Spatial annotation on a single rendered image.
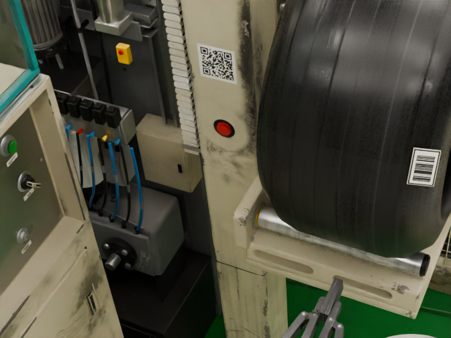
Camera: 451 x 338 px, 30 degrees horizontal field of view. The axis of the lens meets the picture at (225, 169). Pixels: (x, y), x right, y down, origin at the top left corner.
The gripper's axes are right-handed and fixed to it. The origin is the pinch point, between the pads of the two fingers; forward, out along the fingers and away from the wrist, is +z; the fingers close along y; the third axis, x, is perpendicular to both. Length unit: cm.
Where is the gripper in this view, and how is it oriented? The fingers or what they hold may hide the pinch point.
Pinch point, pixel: (331, 300)
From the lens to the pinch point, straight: 142.1
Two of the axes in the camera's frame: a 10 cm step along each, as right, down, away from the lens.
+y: -9.0, -2.6, 3.5
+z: 4.2, -7.5, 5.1
